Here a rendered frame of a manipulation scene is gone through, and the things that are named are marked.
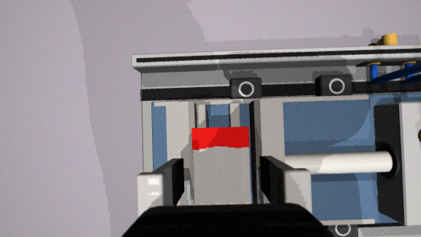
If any light grey flat bar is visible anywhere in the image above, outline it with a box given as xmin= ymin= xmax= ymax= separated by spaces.
xmin=196 ymin=104 xmax=207 ymax=128

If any grey long flat bar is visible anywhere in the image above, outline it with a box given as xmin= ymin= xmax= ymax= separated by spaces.
xmin=229 ymin=102 xmax=240 ymax=127

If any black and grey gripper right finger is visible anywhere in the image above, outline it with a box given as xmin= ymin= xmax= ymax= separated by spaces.
xmin=259 ymin=156 xmax=312 ymax=214

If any grey block with red end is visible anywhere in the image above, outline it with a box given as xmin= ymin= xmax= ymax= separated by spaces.
xmin=191 ymin=127 xmax=251 ymax=205

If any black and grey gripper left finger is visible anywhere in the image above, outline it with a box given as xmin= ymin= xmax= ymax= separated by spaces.
xmin=136 ymin=158 xmax=184 ymax=218

